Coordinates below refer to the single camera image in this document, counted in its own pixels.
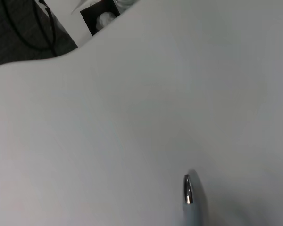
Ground black floor cable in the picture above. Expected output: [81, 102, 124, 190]
[3, 0, 58, 57]

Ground black box white contents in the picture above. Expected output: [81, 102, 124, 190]
[80, 0, 121, 37]

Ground silver ballpoint pen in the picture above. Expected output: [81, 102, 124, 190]
[182, 173, 205, 226]

